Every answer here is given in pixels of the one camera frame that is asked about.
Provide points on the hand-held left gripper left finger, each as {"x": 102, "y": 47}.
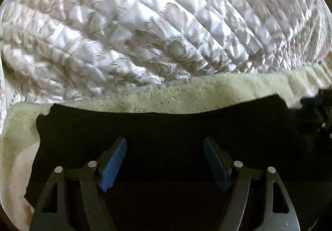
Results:
{"x": 114, "y": 166}

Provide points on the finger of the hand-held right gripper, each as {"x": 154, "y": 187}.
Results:
{"x": 311, "y": 102}

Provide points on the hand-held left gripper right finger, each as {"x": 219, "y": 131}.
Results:
{"x": 216, "y": 166}

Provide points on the black pants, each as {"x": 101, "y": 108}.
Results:
{"x": 166, "y": 130}

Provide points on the floral cream fleece blanket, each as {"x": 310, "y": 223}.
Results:
{"x": 181, "y": 93}

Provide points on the quilted white bedspread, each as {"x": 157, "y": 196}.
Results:
{"x": 155, "y": 26}

